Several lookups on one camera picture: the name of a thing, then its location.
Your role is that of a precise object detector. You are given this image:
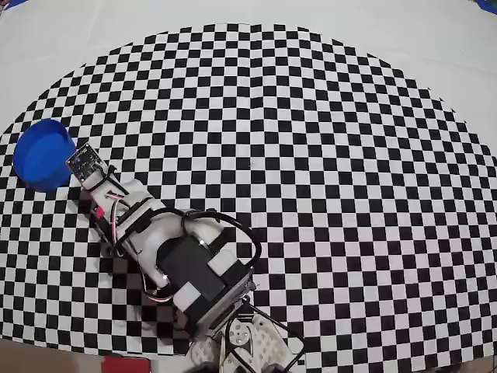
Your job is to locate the white red servo wire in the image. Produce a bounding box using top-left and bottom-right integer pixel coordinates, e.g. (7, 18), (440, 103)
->
(106, 192), (125, 253)

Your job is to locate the white red gripper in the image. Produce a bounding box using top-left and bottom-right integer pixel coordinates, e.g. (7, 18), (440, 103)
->
(79, 170), (156, 230)

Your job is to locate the thick black cable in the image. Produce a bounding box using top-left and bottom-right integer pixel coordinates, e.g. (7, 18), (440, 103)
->
(112, 207), (262, 273)

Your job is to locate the black white checkered paper mat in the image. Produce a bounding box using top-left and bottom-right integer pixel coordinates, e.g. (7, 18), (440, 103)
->
(0, 0), (497, 370)

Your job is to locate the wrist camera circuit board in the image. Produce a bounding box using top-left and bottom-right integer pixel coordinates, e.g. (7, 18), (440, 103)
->
(65, 142), (108, 183)

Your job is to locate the blue round plastic box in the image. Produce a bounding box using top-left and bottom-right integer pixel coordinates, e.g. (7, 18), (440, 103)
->
(12, 118), (77, 193)

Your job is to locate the red flat box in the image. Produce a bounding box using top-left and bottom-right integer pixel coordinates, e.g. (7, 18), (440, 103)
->
(103, 357), (151, 373)

